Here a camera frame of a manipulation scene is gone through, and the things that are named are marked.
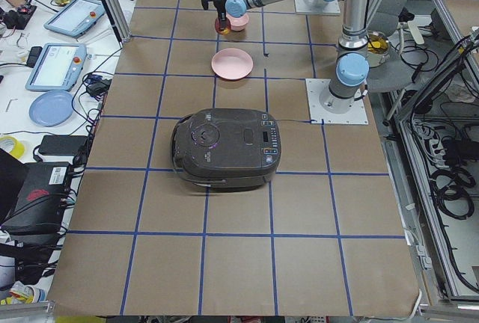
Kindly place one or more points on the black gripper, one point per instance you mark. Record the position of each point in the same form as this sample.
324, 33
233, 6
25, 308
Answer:
221, 4

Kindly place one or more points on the red apple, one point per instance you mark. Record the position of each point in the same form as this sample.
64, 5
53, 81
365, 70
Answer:
222, 27

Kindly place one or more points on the pink bowl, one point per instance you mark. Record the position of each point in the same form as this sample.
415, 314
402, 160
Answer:
238, 23

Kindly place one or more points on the pink plate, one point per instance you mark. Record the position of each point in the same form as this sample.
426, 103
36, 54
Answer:
232, 64

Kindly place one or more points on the steel bowl on chair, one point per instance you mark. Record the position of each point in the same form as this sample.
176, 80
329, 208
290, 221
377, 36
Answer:
378, 49

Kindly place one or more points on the blue plate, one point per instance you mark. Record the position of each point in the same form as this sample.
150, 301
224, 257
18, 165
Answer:
51, 108

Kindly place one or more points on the dark grey rice cooker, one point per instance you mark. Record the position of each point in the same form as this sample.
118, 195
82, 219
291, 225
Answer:
226, 148

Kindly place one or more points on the teach pendant far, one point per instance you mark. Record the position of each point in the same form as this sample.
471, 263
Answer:
76, 18

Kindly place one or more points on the teach pendant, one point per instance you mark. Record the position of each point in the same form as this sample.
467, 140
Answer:
58, 67
76, 18

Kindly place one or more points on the teach pendant near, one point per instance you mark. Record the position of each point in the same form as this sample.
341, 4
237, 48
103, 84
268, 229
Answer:
58, 67

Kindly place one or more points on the grey office chair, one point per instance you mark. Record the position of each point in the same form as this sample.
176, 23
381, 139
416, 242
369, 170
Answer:
393, 74

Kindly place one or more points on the black power adapter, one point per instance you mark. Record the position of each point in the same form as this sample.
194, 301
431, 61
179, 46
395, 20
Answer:
62, 145

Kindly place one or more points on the yellow tape roll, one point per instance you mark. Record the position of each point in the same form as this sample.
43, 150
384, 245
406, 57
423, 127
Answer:
12, 146

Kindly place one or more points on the black laptop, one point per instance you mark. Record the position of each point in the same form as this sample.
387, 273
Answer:
33, 195

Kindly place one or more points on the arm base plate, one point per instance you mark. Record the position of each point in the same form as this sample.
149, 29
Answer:
318, 7
324, 108

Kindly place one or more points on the aluminium frame post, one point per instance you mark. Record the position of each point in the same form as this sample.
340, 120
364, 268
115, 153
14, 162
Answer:
117, 20

